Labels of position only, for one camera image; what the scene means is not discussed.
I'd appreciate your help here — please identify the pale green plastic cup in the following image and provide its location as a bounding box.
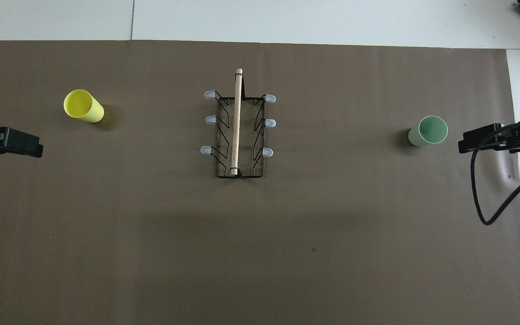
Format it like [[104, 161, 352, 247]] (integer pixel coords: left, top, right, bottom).
[[408, 116, 448, 147]]

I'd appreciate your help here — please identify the yellow plastic cup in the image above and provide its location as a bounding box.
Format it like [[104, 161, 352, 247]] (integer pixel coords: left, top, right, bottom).
[[64, 89, 105, 123]]

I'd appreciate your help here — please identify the brown paper table mat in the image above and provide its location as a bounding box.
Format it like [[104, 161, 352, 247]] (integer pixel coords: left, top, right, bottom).
[[0, 40, 520, 325]]

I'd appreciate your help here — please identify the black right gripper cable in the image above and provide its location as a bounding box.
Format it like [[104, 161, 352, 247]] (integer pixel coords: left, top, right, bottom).
[[470, 119, 520, 226]]

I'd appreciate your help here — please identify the black wire cup rack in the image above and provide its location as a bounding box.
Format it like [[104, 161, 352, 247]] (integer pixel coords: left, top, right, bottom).
[[200, 69, 277, 179]]

